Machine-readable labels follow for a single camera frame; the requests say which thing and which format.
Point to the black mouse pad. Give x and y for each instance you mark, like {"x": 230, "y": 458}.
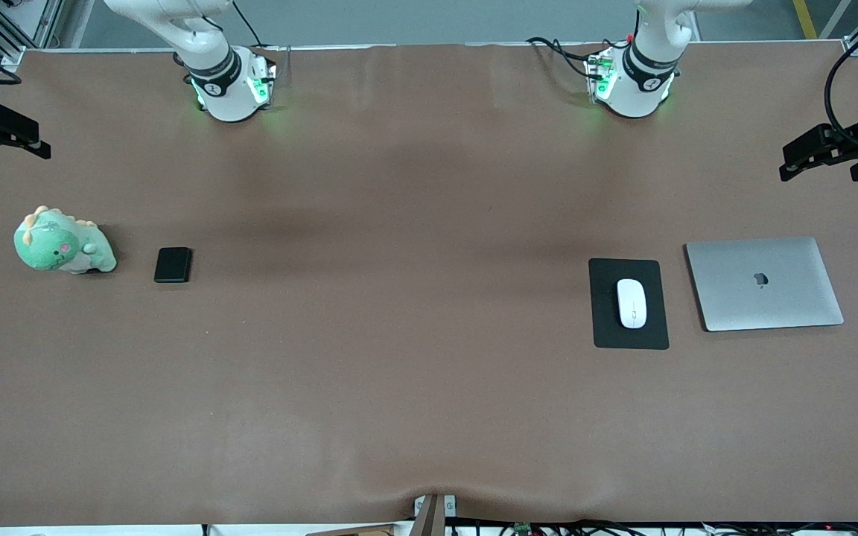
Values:
{"x": 604, "y": 298}

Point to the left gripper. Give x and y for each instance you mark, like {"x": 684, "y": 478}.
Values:
{"x": 851, "y": 141}

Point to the black phone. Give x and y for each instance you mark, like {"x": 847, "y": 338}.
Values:
{"x": 173, "y": 265}

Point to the green dinosaur plush toy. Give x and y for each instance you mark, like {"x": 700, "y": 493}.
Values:
{"x": 53, "y": 246}

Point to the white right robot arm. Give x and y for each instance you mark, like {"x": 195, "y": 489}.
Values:
{"x": 224, "y": 89}

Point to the silver laptop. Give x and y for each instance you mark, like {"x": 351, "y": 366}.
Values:
{"x": 764, "y": 286}

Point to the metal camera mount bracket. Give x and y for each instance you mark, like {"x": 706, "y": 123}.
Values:
{"x": 429, "y": 517}

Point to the brown table cover mat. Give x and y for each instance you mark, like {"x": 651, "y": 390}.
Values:
{"x": 429, "y": 409}

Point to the white computer mouse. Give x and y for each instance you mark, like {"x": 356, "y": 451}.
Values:
{"x": 631, "y": 298}

